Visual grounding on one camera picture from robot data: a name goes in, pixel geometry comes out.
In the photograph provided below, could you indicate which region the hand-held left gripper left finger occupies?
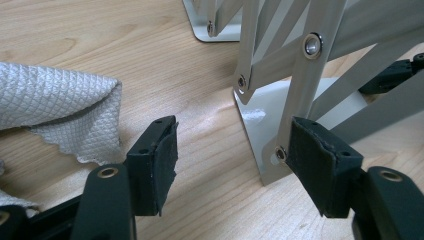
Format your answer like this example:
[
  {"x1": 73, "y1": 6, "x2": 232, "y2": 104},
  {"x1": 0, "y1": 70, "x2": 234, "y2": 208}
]
[{"x1": 125, "y1": 115, "x2": 180, "y2": 217}]

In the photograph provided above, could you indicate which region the white textured cleaning cloth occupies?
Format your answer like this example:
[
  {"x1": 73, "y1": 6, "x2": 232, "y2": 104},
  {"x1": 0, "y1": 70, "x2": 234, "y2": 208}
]
[{"x1": 0, "y1": 61, "x2": 123, "y2": 218}]

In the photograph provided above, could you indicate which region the grey expandable metal book stand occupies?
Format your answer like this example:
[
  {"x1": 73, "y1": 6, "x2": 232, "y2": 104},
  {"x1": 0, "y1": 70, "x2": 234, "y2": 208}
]
[{"x1": 181, "y1": 0, "x2": 424, "y2": 187}]

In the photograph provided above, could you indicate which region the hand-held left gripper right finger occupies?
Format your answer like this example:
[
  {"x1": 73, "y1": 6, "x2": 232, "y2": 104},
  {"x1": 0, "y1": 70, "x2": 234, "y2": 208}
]
[{"x1": 285, "y1": 115, "x2": 365, "y2": 219}]

